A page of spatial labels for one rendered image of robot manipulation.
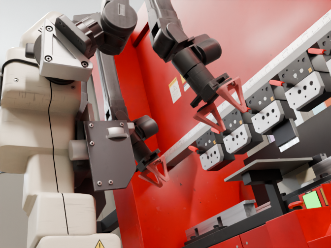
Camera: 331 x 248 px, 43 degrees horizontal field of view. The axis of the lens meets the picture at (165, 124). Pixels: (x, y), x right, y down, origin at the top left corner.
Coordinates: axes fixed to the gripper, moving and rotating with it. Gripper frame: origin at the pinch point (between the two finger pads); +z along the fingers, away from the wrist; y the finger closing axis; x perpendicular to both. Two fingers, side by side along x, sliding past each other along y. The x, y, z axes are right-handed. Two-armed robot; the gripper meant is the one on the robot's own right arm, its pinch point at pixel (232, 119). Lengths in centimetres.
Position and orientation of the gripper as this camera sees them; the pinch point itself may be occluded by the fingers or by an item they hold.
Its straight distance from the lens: 96.8
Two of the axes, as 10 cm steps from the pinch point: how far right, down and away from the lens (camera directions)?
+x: -7.0, 4.3, -5.6
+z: 6.0, 7.8, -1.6
